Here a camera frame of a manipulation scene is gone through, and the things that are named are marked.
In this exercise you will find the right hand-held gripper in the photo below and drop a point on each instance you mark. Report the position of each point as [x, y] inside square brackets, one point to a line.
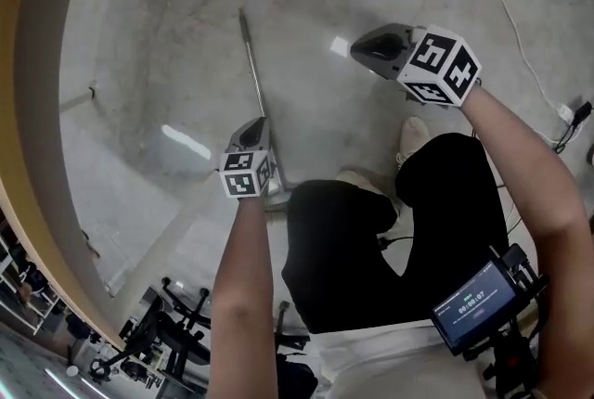
[436, 63]

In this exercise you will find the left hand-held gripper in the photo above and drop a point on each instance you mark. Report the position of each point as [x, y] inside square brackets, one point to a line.
[241, 179]

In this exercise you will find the person's right forearm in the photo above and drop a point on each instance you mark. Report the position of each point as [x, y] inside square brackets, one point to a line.
[524, 165]

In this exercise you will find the person's left forearm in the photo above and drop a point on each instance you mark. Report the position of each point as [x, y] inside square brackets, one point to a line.
[241, 286]

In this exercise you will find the person's beige right shoe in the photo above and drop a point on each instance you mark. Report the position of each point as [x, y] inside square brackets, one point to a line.
[413, 137]

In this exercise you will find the person's black trousers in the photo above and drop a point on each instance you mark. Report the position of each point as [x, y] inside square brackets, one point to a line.
[352, 248]

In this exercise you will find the white power socket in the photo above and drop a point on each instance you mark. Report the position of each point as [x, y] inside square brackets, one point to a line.
[564, 111]

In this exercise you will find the person's white shirt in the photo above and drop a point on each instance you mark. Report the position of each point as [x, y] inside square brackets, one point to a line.
[394, 364]

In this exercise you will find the black monitor screen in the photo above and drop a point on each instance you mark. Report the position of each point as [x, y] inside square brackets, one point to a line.
[473, 304]

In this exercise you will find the large wooden table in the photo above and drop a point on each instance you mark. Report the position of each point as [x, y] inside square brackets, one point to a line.
[14, 40]

